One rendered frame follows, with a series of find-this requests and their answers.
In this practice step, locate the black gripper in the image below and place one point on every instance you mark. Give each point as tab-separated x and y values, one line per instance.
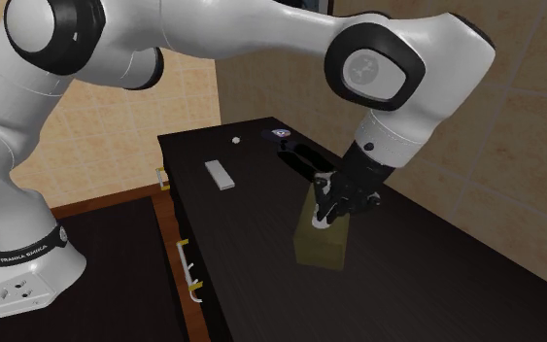
364	168

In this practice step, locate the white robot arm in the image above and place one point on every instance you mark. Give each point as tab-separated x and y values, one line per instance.
235	28

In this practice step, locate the olive green box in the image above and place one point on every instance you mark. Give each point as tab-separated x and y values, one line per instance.
320	248

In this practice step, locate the glossy black object with badge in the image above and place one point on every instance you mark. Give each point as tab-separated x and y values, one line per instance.
304	158

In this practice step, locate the dark brown chest of drawers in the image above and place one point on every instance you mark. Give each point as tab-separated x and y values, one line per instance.
396	284

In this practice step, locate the small white ball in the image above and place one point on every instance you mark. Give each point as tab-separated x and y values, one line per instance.
235	140

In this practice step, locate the flat white remote control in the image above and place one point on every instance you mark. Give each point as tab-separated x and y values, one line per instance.
219	174

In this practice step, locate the dark robot stand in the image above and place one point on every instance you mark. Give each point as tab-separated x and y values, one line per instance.
112	284

